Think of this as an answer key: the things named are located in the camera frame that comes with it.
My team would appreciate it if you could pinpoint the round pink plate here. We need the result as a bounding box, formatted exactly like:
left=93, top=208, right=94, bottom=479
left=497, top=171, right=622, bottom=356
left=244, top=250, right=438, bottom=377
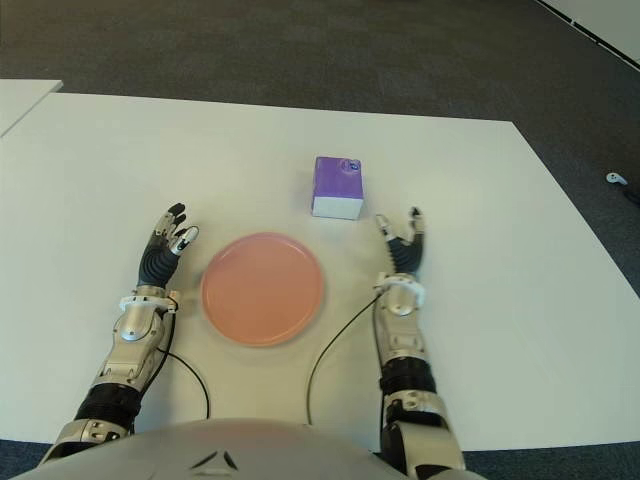
left=200, top=231, right=325, bottom=349

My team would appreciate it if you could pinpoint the robot right hand black silver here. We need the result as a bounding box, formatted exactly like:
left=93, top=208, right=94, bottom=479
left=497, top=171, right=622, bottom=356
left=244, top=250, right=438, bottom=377
left=374, top=206, right=427, bottom=277

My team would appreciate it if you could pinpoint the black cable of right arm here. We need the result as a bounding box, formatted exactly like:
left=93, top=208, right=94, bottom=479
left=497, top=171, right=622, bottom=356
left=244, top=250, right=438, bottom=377
left=305, top=292, right=384, bottom=425

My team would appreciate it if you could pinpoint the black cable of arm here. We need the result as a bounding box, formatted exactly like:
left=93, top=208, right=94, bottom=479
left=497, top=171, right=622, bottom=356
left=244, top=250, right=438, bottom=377
left=158, top=299, right=211, bottom=421
left=305, top=292, right=384, bottom=425

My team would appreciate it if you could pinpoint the silver robot torso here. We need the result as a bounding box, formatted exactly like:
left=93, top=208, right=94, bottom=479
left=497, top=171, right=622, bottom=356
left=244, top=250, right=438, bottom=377
left=14, top=417, right=489, bottom=480

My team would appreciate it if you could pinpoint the adjacent white table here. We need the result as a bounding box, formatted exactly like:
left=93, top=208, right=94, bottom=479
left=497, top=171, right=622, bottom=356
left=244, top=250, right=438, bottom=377
left=0, top=79, right=64, bottom=139

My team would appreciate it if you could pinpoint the purple tissue paper pack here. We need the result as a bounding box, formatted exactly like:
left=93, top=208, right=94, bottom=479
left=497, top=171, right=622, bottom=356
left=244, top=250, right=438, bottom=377
left=310, top=155, right=364, bottom=220

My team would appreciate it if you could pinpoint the robot left hand black silver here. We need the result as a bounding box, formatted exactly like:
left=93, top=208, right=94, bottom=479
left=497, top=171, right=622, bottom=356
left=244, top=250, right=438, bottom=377
left=135, top=202, right=200, bottom=291

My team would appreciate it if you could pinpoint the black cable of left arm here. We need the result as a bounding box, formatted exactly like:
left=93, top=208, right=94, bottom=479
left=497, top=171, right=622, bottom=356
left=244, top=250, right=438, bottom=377
left=158, top=299, right=211, bottom=421

